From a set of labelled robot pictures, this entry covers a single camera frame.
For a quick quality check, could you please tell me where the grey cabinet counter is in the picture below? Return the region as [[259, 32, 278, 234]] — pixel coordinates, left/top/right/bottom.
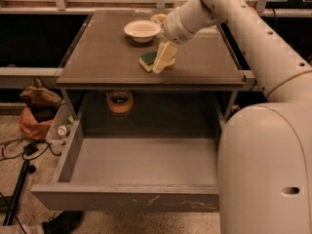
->
[[58, 11, 254, 134]]

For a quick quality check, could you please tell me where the brown tape roll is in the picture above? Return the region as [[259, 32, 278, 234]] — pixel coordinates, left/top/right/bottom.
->
[[106, 90, 134, 113]]

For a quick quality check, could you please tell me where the grey open drawer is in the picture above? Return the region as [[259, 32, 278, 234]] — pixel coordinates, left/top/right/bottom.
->
[[30, 93, 228, 214]]

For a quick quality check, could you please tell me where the green and yellow sponge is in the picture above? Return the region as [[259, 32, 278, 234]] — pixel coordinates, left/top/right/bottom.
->
[[138, 51, 176, 73]]

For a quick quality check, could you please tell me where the white bowl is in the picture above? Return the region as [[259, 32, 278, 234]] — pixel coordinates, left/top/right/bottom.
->
[[124, 20, 161, 43]]

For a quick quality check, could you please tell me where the black tripod leg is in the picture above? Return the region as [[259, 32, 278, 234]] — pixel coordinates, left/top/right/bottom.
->
[[3, 160, 31, 226]]

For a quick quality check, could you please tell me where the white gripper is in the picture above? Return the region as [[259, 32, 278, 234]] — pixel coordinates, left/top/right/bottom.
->
[[150, 7, 194, 73]]

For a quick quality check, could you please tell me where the black floor cable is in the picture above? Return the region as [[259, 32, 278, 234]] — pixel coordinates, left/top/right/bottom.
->
[[0, 136, 62, 163]]

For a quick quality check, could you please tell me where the clear plastic bottle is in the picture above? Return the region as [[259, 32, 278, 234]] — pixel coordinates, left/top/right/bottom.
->
[[46, 104, 74, 146]]

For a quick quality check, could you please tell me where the brown cloth bag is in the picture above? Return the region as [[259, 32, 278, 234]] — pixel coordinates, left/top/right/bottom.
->
[[19, 77, 62, 122]]

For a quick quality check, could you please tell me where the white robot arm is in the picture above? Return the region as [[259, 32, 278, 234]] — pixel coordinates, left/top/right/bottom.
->
[[164, 0, 312, 234]]

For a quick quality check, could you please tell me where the orange cloth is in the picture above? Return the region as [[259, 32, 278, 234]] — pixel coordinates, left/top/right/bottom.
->
[[19, 107, 54, 140]]

